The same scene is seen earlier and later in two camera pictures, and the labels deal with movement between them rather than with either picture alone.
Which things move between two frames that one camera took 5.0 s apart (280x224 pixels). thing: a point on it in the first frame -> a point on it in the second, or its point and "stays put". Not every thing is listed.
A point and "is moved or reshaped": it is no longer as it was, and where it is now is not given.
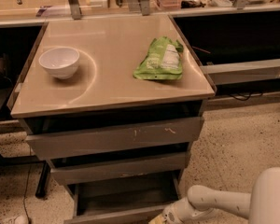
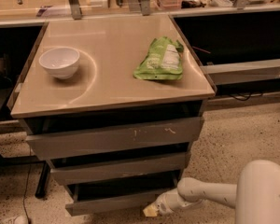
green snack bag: x=161 y=61 stays put
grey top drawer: x=89 y=141 stays put
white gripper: x=170 y=216 -> x=172 y=202
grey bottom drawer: x=137 y=200 is moved or reshaped
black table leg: x=43 y=180 stays put
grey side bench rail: x=249 y=71 stays put
